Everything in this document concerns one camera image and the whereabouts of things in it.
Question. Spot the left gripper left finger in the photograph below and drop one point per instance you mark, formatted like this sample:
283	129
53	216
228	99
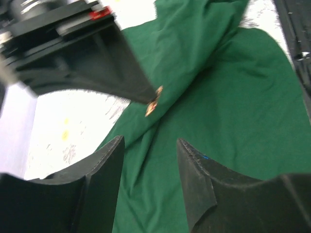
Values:
81	198

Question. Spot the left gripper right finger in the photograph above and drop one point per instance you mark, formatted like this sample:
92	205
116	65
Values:
220	200

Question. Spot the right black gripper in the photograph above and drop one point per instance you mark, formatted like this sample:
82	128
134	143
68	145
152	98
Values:
53	45

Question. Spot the small gold brooch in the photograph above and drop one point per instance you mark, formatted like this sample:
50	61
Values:
152	105

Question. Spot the dark green t-shirt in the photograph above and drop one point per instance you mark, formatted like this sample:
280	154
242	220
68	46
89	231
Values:
230	91

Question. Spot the floral patterned table mat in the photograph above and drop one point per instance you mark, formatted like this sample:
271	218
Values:
69	125

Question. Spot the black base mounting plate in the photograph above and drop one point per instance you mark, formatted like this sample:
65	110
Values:
295	19

